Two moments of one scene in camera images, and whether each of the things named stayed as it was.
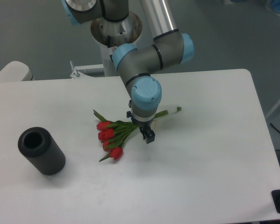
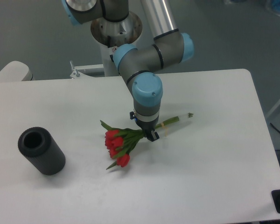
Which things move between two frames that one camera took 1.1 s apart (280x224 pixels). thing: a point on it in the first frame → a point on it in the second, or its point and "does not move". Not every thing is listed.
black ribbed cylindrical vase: [37, 144] does not move
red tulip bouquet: [112, 134] → [120, 143]
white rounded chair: [15, 71] does not move
